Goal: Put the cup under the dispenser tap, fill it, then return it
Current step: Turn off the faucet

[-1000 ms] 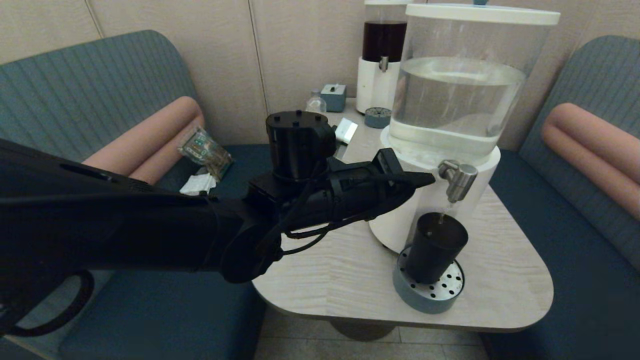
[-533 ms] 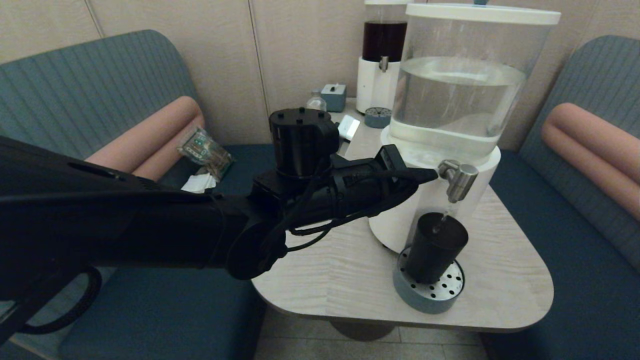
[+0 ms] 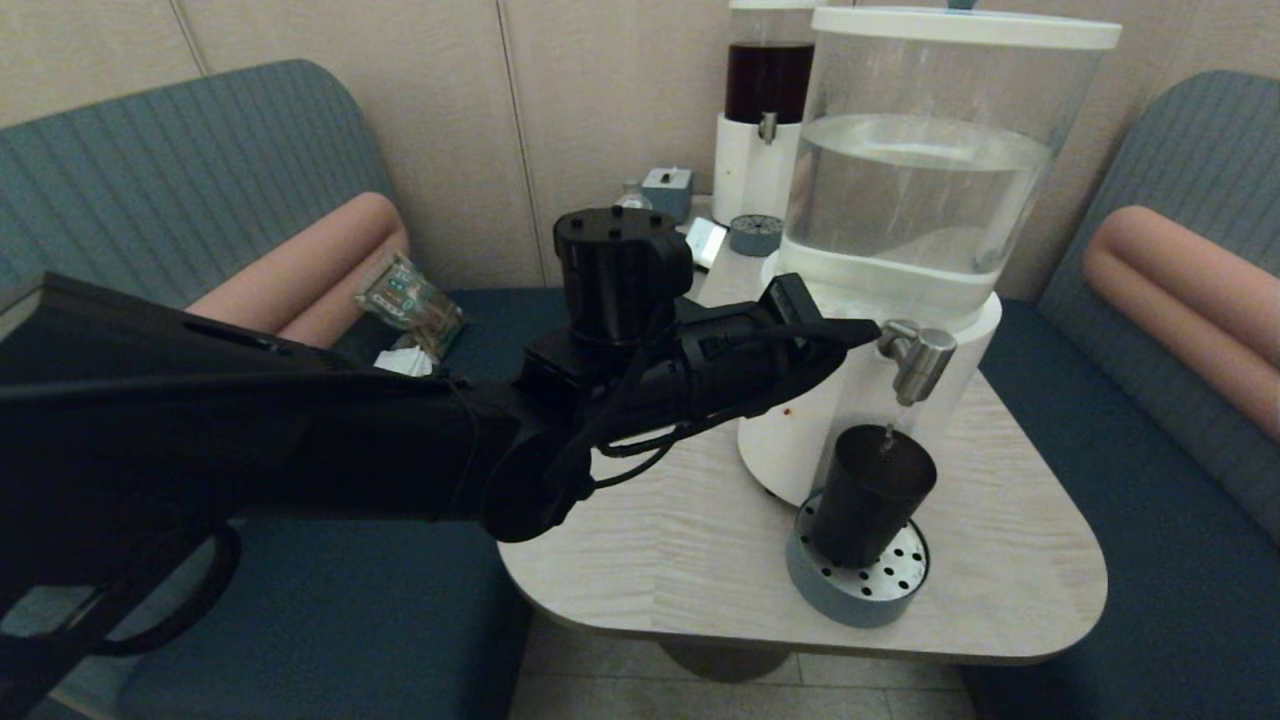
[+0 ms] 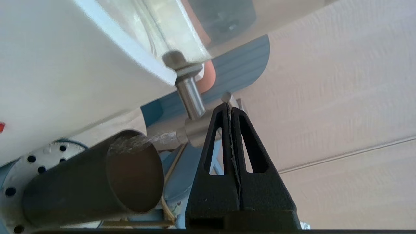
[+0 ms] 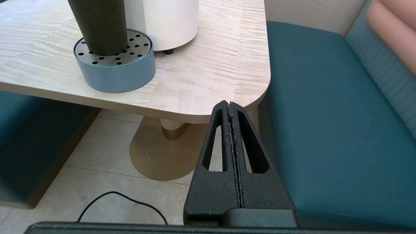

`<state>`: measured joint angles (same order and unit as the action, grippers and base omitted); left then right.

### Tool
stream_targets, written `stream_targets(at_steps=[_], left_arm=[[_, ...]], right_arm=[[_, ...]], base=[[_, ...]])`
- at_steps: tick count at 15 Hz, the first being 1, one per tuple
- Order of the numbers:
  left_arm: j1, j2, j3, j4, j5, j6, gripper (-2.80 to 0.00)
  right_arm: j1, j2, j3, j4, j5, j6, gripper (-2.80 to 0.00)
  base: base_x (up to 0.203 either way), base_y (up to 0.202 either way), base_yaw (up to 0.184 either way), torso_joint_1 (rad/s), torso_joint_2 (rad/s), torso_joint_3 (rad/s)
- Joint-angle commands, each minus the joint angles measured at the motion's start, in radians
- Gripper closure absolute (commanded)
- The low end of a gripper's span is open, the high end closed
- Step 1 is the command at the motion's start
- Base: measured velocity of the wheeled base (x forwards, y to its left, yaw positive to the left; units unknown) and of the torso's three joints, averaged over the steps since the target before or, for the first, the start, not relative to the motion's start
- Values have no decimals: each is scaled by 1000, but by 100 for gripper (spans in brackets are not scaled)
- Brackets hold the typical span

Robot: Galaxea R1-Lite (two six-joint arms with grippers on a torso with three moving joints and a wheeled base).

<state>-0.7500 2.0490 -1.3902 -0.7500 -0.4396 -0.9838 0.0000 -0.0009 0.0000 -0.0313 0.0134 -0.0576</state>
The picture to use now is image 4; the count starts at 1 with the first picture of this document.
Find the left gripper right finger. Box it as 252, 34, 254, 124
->
231, 107, 297, 212

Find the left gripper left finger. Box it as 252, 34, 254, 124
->
185, 102, 241, 212

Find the silver metal dispenser tap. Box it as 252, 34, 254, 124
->
162, 50, 233, 149

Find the black plastic cup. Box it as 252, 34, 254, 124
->
22, 129, 164, 228

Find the large blue perforated drip tray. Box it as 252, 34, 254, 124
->
0, 139, 108, 234

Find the large clear water dispenser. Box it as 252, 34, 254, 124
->
0, 0, 338, 166

